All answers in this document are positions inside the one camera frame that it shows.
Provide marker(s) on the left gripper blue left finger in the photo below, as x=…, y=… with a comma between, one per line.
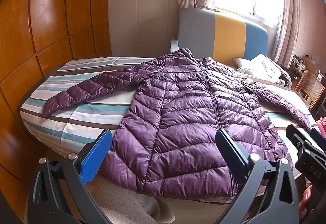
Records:
x=47, y=203

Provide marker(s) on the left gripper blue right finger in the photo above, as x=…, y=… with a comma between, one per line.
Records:
x=280, y=201

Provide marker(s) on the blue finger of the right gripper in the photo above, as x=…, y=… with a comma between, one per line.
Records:
x=298, y=139
x=317, y=137

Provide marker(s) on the purple quilted puffer jacket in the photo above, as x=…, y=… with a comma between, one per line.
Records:
x=165, y=144

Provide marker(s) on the right hand with red nails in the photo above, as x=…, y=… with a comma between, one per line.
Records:
x=309, y=198

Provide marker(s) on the pink cloth item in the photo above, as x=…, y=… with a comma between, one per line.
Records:
x=321, y=123

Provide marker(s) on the rattan wooden chair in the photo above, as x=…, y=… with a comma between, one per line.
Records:
x=310, y=88

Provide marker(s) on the striped bed sheet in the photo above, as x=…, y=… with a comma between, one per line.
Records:
x=69, y=129

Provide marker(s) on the beige mattress cover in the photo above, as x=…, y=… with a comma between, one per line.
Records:
x=124, y=206

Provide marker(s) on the cluttered wooden side table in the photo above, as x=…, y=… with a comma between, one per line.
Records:
x=300, y=65

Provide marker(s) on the white printed pillow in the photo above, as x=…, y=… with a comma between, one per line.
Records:
x=262, y=68

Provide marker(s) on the pink patterned right curtain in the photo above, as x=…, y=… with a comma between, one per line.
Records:
x=291, y=31

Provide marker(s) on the small grey pillow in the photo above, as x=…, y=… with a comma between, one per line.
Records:
x=241, y=62

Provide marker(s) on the grey yellow blue sofa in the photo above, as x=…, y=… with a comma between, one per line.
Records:
x=219, y=36

